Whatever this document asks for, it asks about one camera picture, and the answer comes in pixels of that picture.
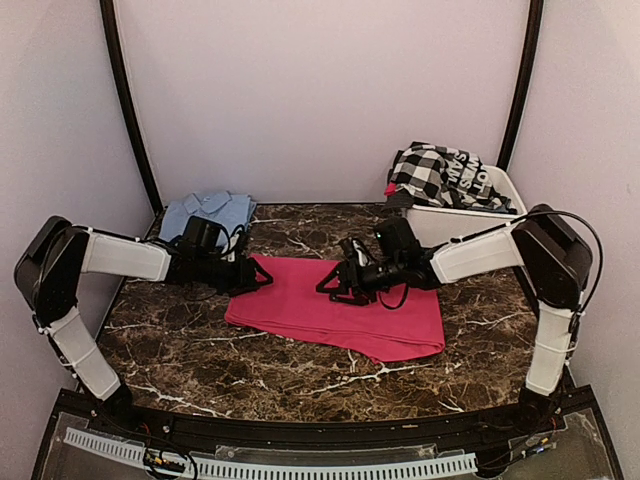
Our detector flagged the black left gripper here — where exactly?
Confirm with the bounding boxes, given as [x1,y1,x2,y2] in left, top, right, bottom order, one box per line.
[196,253,273,297]

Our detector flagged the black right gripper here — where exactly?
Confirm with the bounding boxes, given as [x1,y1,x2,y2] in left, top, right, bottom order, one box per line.
[316,255,404,305]

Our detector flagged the pink trousers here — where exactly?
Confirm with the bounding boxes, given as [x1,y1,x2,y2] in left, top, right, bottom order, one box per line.
[225,255,446,363]

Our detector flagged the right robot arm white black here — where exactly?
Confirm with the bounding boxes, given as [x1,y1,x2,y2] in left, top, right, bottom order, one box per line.
[316,204,604,434]

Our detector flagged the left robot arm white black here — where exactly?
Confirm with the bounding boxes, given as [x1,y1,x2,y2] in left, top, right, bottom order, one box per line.
[14,215,273,436]

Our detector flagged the white plastic laundry bin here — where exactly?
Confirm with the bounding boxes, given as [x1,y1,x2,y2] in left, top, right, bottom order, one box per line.
[403,166,527,247]

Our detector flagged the folded light blue shirt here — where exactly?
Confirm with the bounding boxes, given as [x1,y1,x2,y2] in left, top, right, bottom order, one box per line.
[158,190,257,242]

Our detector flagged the pink garment in bin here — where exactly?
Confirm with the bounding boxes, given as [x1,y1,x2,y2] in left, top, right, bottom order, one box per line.
[384,183,398,197]

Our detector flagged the black white checkered shirt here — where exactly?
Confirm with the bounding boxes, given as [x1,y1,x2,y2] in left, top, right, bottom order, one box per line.
[385,142,451,208]

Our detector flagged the black shirt white lettering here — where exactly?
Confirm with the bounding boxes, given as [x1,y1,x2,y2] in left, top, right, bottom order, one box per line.
[441,148,513,214]

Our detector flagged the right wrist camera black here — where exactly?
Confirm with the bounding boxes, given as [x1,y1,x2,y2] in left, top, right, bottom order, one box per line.
[373,217,421,258]

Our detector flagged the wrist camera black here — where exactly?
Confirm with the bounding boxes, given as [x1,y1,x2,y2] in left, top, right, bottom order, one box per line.
[373,217,421,258]
[182,216,222,255]

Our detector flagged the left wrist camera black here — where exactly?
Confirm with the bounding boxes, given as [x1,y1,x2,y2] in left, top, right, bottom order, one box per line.
[182,216,222,255]

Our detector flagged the black curved front rail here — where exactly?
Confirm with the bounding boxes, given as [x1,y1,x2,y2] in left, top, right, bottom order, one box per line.
[76,401,552,451]

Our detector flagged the white slotted cable duct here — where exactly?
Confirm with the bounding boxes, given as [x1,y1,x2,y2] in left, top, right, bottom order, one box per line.
[64,427,477,479]

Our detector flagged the right black corner post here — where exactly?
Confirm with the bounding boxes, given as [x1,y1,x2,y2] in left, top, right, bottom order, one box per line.
[496,0,544,171]

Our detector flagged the black corner post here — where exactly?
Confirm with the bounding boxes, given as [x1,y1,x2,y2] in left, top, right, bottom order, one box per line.
[496,0,544,171]
[99,0,163,215]

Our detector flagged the left black corner post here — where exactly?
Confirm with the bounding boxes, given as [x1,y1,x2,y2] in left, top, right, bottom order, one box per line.
[99,0,163,215]

